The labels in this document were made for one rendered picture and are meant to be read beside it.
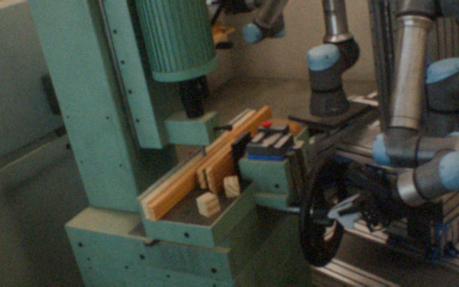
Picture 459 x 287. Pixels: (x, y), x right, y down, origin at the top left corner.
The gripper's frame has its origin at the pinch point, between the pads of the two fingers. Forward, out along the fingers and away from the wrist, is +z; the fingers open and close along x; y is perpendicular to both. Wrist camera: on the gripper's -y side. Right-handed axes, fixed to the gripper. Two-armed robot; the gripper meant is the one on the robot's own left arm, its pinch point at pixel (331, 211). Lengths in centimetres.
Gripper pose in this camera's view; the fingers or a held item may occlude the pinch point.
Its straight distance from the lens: 141.8
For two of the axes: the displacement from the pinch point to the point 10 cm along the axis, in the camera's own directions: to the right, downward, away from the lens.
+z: -6.5, 3.8, 6.6
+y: 5.5, 8.3, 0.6
